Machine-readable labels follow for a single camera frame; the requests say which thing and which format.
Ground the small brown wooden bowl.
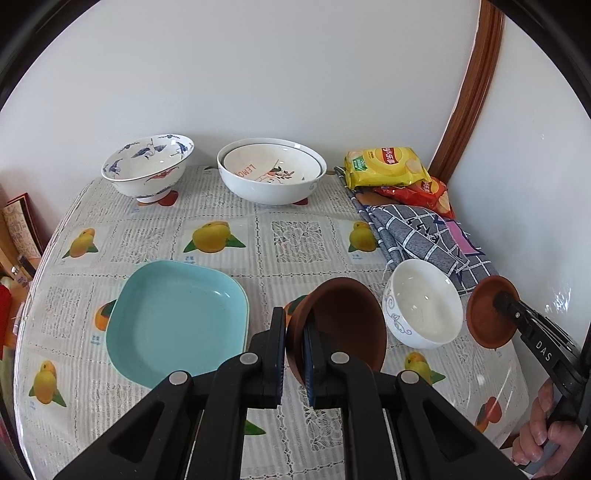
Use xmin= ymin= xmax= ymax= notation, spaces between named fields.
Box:
xmin=466 ymin=275 xmax=520 ymax=349

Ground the teal square plate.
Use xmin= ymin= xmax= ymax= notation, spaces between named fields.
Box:
xmin=105 ymin=260 xmax=249 ymax=389

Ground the person's right hand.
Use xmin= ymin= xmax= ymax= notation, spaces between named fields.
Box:
xmin=511 ymin=379 xmax=583 ymax=477

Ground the fruit print tablecloth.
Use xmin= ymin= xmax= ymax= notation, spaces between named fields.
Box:
xmin=14 ymin=167 xmax=529 ymax=479

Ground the small white bowl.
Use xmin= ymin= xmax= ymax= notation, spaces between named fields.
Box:
xmin=382 ymin=259 xmax=464 ymax=349

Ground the grey checked cloth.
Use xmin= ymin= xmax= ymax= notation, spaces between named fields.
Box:
xmin=345 ymin=187 xmax=497 ymax=296

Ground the red chips bag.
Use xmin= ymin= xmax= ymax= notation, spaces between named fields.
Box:
xmin=373 ymin=177 xmax=456 ymax=220

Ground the yellow chips bag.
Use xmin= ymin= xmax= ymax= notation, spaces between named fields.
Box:
xmin=344 ymin=147 xmax=431 ymax=189

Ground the red paper bag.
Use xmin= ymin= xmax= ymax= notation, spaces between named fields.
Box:
xmin=0 ymin=284 xmax=12 ymax=359

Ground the patterned gift box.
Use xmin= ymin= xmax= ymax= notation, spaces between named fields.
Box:
xmin=1 ymin=193 xmax=44 ymax=268

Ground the large white bowl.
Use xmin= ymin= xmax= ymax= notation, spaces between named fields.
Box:
xmin=216 ymin=138 xmax=328 ymax=206

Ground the blue patterned porcelain bowl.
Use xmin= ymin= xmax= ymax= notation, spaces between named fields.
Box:
xmin=101 ymin=134 xmax=194 ymax=204

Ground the lemon print inner bowl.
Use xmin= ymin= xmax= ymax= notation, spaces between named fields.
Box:
xmin=222 ymin=143 xmax=322 ymax=184

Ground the brown wooden door frame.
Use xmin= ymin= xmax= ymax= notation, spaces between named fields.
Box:
xmin=429 ymin=1 xmax=505 ymax=183

